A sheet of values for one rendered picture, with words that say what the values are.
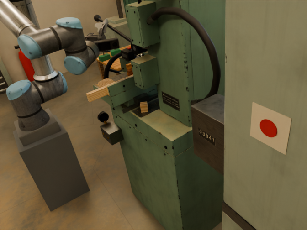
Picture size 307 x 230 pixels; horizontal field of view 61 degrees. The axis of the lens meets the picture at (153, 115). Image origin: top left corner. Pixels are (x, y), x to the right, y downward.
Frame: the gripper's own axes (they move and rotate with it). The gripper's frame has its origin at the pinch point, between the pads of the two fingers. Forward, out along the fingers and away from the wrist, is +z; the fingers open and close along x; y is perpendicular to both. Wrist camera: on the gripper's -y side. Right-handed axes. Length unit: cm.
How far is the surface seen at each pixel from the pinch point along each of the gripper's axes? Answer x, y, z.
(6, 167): 124, 122, -3
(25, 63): 108, 210, 158
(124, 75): 22.5, -4.7, -2.0
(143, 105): 25.6, -21.7, -24.2
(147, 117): 28.7, -24.9, -29.3
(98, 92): 18.2, -1.3, -27.2
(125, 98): 24.4, -11.8, -21.1
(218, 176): 65, -60, -28
